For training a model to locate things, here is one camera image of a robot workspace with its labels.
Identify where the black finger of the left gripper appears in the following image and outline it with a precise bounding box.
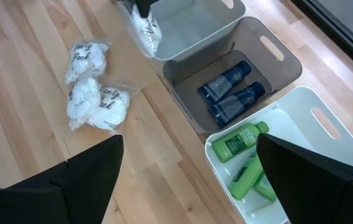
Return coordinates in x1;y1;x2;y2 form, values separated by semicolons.
135;0;160;19

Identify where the dark blue toiletry bottle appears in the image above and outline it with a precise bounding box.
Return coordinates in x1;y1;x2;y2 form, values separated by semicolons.
208;81;266;128
197;60;253;105

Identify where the grey plastic storage bin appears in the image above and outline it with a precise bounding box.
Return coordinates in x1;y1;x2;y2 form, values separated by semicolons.
162;16;303;136

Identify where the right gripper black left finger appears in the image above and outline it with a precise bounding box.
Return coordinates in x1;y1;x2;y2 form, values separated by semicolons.
0;134;124;224

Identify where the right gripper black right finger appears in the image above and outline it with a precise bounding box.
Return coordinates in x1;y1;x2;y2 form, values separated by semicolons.
256;133;353;224

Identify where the white plastic storage bin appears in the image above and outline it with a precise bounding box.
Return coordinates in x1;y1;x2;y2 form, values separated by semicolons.
204;86;353;224

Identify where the green Pert shampoo bottle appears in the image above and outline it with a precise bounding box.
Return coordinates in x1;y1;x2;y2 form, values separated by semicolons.
253;172;277;202
211;121;270;164
228;154;264;201

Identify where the black aluminium frame rail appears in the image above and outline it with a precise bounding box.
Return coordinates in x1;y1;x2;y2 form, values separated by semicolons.
290;0;353;80

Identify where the cream plastic storage bin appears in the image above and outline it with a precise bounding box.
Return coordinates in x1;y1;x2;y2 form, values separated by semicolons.
116;0;247;77

